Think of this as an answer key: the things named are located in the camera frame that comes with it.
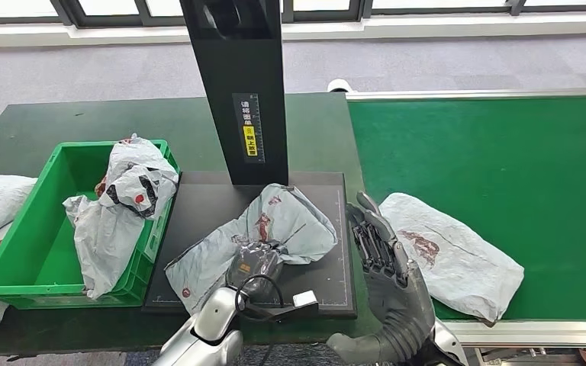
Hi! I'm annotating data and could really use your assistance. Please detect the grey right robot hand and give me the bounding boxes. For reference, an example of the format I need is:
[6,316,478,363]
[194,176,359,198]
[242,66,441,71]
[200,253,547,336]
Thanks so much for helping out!
[325,191,436,366]

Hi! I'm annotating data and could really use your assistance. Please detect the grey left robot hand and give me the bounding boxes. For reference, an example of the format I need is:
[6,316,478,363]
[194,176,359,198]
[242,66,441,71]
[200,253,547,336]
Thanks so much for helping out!
[224,239,286,304]

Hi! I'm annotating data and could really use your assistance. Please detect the long grey parcel dark lining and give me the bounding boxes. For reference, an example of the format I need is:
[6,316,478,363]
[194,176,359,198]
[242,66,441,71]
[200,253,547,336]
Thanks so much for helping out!
[163,182,339,315]

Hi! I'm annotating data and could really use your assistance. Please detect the grey parcel brown-red print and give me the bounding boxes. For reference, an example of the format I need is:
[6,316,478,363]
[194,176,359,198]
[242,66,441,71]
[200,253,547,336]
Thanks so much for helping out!
[378,191,526,324]

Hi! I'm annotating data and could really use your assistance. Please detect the grey parcel black stripes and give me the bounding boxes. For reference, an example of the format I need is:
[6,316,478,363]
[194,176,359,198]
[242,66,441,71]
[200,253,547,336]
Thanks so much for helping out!
[63,133,180,300]

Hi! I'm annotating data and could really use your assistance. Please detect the green conveyor belt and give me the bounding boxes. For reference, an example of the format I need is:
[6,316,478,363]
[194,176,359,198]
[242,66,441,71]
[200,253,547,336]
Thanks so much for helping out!
[347,95,586,322]

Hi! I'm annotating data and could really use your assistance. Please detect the black inbound scanner machine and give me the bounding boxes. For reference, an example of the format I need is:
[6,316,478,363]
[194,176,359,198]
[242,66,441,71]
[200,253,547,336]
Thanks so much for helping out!
[143,0,359,319]

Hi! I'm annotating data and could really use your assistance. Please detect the black yellow ruler label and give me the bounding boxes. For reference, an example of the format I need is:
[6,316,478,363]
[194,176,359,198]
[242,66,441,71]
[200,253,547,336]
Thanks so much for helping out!
[232,93,266,164]

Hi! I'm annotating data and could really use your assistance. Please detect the green plastic crate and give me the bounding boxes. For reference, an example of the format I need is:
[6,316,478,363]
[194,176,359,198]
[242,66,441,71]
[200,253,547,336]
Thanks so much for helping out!
[0,140,180,310]

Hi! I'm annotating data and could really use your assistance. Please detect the dark green table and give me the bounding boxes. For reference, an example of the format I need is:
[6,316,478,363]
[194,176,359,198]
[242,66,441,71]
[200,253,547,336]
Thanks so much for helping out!
[0,93,390,357]

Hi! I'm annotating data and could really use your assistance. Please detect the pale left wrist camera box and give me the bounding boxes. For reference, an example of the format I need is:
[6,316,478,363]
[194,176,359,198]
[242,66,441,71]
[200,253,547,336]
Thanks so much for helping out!
[244,290,320,323]

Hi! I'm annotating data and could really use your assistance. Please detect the aluminium conveyor frame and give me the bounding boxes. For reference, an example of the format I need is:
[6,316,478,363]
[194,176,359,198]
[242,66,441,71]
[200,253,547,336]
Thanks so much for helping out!
[346,88,586,366]

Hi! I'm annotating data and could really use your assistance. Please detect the dark window frame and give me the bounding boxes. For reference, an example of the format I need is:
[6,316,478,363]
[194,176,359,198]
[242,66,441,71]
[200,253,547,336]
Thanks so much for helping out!
[0,0,586,26]

